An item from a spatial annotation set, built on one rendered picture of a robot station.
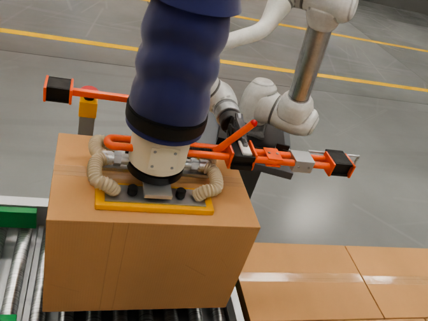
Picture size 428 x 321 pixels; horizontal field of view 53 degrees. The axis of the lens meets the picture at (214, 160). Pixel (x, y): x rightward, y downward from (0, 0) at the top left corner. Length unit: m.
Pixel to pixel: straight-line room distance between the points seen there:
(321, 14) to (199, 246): 1.00
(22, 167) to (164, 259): 1.83
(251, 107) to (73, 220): 1.21
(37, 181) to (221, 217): 1.80
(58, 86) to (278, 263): 1.15
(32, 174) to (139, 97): 1.90
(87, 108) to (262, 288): 1.00
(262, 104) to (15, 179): 1.60
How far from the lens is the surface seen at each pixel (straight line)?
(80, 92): 1.46
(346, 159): 1.49
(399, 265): 2.30
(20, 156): 3.09
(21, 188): 2.85
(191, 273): 1.40
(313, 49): 1.88
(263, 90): 2.11
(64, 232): 1.22
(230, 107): 1.48
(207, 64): 1.06
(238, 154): 1.30
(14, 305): 1.63
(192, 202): 1.26
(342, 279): 2.04
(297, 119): 2.07
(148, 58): 1.06
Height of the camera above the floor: 1.88
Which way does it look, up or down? 34 degrees down
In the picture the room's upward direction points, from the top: 18 degrees clockwise
